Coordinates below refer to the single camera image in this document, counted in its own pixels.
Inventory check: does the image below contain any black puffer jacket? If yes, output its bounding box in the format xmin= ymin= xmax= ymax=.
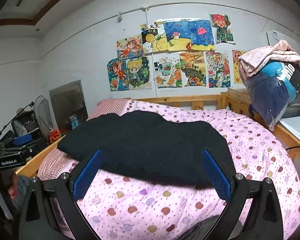
xmin=58 ymin=111 xmax=230 ymax=187

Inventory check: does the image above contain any bag of clothes pile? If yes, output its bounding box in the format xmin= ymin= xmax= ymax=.
xmin=239 ymin=40 xmax=300 ymax=131

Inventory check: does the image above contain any person's left hand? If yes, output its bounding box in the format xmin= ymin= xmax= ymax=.
xmin=5 ymin=171 xmax=18 ymax=199

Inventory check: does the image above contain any cluttered storage shelf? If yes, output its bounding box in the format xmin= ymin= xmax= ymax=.
xmin=0 ymin=102 xmax=61 ymax=153

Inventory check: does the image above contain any red checkered pillow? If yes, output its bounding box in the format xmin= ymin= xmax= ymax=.
xmin=38 ymin=99 xmax=130 ymax=180

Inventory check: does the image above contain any pink spotted duvet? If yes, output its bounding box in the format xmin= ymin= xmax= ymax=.
xmin=62 ymin=100 xmax=300 ymax=240

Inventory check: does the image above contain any white electric fan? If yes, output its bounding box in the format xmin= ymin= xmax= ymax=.
xmin=34 ymin=95 xmax=53 ymax=140

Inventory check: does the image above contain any colourful comic drawing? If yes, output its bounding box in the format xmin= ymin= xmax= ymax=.
xmin=205 ymin=51 xmax=231 ymax=88

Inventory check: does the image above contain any dinosaur landscape drawing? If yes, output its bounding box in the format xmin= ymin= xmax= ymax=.
xmin=179 ymin=51 xmax=206 ymax=87

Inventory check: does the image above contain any swimming girl drawing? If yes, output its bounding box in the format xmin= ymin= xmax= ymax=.
xmin=107 ymin=59 xmax=129 ymax=92

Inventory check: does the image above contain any fruit cup drawing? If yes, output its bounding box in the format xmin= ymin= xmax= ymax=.
xmin=153 ymin=53 xmax=183 ymax=89

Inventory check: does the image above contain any yellow bear drawing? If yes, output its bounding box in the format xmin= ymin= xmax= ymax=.
xmin=232 ymin=50 xmax=246 ymax=84

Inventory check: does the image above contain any blond boy drawing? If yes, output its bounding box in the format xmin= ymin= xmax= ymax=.
xmin=126 ymin=56 xmax=152 ymax=90

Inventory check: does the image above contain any flying girl drawing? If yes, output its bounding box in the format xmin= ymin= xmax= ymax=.
xmin=116 ymin=34 xmax=143 ymax=60

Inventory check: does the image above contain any red haired figure drawing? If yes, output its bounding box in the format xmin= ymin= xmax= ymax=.
xmin=210 ymin=14 xmax=235 ymax=44

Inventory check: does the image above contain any blue yellow sea drawing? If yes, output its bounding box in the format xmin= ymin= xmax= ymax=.
xmin=163 ymin=18 xmax=215 ymax=51

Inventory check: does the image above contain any planet moon drawing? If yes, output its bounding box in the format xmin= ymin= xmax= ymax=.
xmin=140 ymin=21 xmax=168 ymax=54

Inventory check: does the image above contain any wooden bed frame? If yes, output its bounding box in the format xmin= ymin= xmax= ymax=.
xmin=14 ymin=87 xmax=300 ymax=212

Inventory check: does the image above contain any dark metal wall door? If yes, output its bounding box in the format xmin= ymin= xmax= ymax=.
xmin=49 ymin=80 xmax=88 ymax=134

